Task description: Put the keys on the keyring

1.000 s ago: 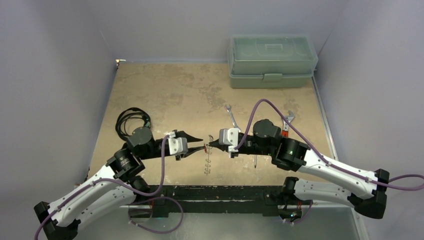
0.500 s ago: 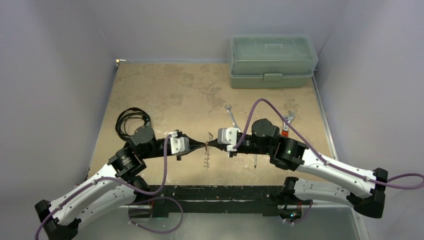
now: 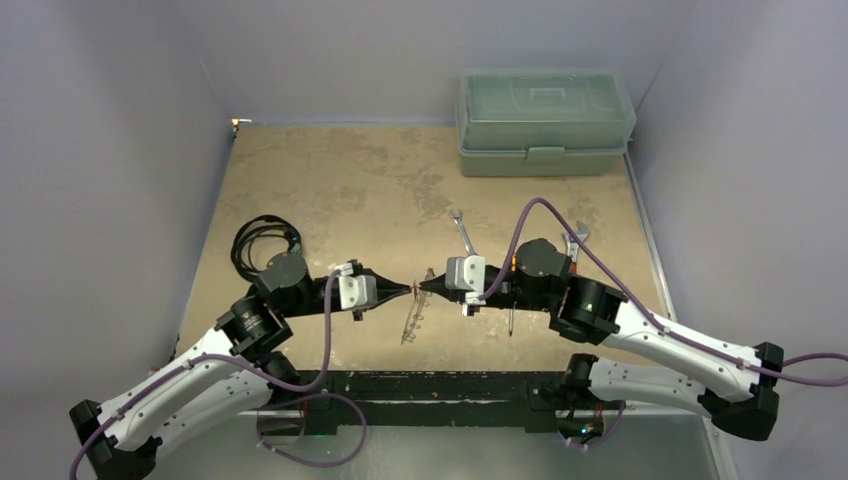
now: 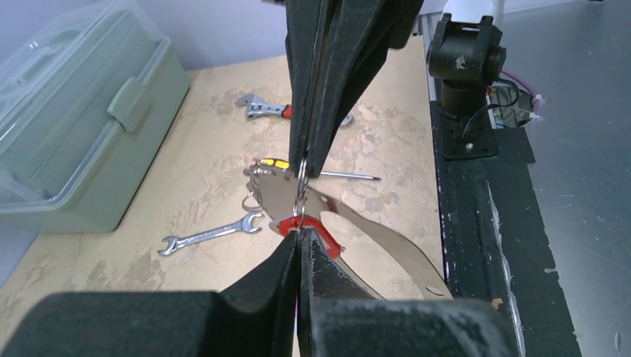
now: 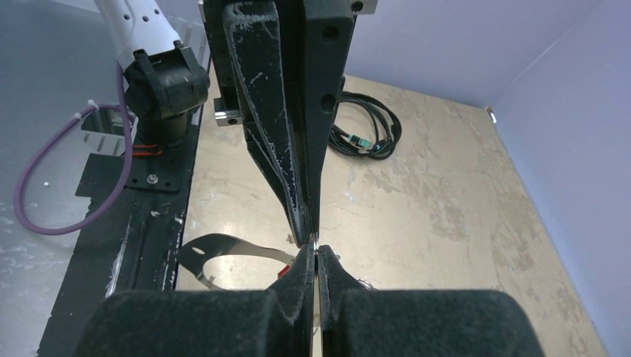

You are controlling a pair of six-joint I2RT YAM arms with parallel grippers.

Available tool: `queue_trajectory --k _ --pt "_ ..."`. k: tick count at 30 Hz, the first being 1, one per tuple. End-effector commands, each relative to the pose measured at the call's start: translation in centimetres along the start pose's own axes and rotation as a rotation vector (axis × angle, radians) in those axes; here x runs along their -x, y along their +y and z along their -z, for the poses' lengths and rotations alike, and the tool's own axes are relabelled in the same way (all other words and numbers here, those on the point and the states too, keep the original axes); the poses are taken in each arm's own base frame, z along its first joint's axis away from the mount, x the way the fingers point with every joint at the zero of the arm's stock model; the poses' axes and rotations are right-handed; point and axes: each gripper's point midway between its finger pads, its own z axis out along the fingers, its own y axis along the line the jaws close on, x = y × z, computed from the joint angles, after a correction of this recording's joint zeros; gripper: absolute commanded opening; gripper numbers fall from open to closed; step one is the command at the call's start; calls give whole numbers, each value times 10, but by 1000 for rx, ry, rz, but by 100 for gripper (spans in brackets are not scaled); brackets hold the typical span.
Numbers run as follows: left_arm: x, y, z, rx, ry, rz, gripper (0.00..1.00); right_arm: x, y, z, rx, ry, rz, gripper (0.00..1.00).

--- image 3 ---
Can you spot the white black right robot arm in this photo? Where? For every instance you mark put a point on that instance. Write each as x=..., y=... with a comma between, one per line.
x=690, y=371

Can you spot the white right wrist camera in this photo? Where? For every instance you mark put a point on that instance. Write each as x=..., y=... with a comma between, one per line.
x=465, y=276

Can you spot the screwdriver black yellow handle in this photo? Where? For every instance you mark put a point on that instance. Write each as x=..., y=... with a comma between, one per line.
x=511, y=321

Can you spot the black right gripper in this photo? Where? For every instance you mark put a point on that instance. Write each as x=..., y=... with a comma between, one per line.
x=504, y=296

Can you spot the small silver open-end wrench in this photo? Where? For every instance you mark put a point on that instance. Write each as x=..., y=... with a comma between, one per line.
x=457, y=217

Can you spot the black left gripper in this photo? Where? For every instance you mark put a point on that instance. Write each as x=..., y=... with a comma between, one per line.
x=386, y=290

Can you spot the green translucent plastic toolbox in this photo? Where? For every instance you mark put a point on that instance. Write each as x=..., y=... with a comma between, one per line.
x=524, y=122

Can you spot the adjustable wrench red handle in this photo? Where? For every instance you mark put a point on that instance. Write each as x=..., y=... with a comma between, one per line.
x=571, y=242

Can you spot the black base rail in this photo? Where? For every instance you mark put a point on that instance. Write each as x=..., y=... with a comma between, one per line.
x=529, y=400

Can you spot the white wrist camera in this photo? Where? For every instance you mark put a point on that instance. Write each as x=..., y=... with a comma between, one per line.
x=465, y=276
x=356, y=286

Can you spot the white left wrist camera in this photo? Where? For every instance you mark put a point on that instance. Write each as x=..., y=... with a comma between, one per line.
x=356, y=286

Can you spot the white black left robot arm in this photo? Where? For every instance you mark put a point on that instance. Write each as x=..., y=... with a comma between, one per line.
x=235, y=365

